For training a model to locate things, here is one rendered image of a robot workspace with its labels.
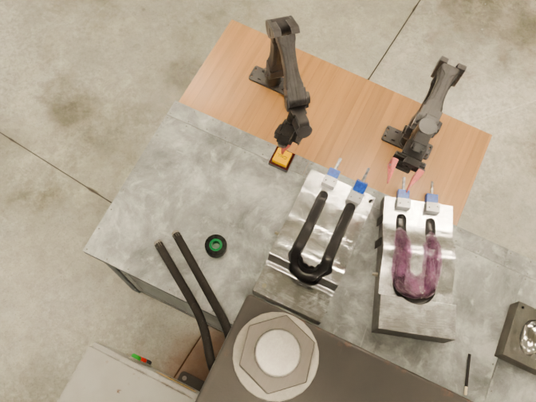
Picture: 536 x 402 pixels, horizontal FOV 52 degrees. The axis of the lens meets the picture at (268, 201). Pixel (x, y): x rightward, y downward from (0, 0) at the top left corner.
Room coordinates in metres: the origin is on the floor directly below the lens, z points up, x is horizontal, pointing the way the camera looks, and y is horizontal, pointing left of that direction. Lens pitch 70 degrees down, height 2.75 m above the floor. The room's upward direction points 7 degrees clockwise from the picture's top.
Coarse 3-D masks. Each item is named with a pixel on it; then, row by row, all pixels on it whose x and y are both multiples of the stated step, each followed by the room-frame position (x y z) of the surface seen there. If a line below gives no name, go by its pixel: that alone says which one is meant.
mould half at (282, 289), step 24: (312, 192) 0.74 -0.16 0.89; (336, 192) 0.75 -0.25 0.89; (288, 216) 0.64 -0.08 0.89; (336, 216) 0.66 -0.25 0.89; (360, 216) 0.67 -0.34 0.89; (288, 240) 0.54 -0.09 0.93; (312, 240) 0.55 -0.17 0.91; (288, 264) 0.46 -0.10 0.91; (312, 264) 0.46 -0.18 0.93; (336, 264) 0.47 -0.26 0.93; (264, 288) 0.37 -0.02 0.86; (288, 288) 0.38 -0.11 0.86; (312, 288) 0.39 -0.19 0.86; (336, 288) 0.40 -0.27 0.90; (312, 312) 0.31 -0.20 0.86
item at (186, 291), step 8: (160, 240) 0.51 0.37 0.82; (160, 248) 0.48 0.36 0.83; (168, 256) 0.45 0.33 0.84; (168, 264) 0.42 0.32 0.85; (176, 272) 0.39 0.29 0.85; (176, 280) 0.36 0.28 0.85; (184, 280) 0.37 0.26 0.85; (184, 288) 0.34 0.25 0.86; (184, 296) 0.31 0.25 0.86; (192, 296) 0.31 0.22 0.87
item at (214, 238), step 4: (212, 236) 0.54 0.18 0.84; (216, 236) 0.55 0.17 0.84; (220, 236) 0.55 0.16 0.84; (208, 240) 0.53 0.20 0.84; (212, 240) 0.53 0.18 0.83; (216, 240) 0.53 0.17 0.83; (220, 240) 0.53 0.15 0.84; (224, 240) 0.53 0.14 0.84; (208, 244) 0.51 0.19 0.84; (212, 244) 0.52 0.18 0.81; (220, 244) 0.52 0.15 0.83; (224, 244) 0.52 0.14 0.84; (208, 248) 0.50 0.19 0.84; (212, 248) 0.50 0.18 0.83; (220, 248) 0.50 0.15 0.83; (224, 248) 0.50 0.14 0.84; (208, 252) 0.48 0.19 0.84; (212, 252) 0.48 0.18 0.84; (216, 252) 0.49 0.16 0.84; (220, 252) 0.49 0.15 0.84; (224, 252) 0.49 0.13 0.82; (212, 256) 0.47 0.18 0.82; (216, 256) 0.48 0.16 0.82; (220, 256) 0.48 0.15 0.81
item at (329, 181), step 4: (340, 160) 0.88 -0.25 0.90; (336, 164) 0.86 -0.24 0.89; (332, 168) 0.84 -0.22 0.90; (336, 168) 0.84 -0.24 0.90; (328, 172) 0.82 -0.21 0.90; (332, 172) 0.82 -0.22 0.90; (336, 172) 0.82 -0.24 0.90; (340, 172) 0.83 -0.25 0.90; (328, 176) 0.80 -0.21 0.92; (332, 176) 0.81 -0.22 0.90; (336, 176) 0.81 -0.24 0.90; (324, 180) 0.78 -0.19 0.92; (328, 180) 0.78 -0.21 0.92; (332, 180) 0.79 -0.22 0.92; (336, 180) 0.79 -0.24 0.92; (324, 184) 0.77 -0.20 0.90; (328, 184) 0.77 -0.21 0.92; (332, 184) 0.77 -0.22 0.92; (332, 188) 0.76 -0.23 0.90
